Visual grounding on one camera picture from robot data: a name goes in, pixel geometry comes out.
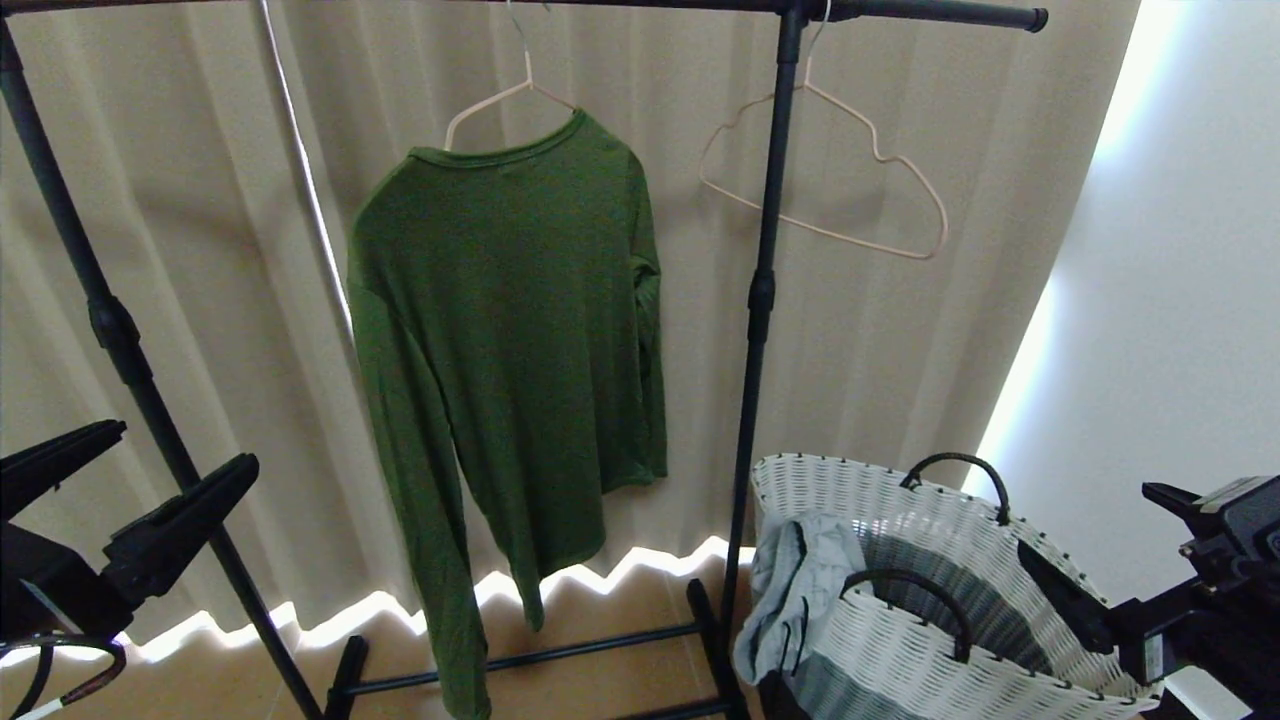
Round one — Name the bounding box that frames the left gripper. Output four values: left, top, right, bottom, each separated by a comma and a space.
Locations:
0, 419, 262, 643

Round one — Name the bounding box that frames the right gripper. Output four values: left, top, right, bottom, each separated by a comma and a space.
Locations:
1016, 475, 1280, 718

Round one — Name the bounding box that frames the pale grey garment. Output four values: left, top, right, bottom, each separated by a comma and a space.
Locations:
734, 512, 870, 687

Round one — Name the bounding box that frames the green sleeveless shirt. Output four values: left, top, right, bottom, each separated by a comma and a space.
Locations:
346, 107, 670, 720

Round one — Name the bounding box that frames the pink clothes hanger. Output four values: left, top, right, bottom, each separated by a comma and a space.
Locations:
697, 0, 950, 262
442, 0, 583, 153

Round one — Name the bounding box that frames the white laundry basket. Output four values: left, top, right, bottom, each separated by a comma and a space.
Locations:
749, 451, 1167, 720

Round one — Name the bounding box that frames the black clothes rack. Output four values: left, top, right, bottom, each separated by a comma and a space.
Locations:
0, 0, 1050, 720

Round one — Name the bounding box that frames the black cable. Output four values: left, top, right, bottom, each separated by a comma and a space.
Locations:
0, 645, 56, 720

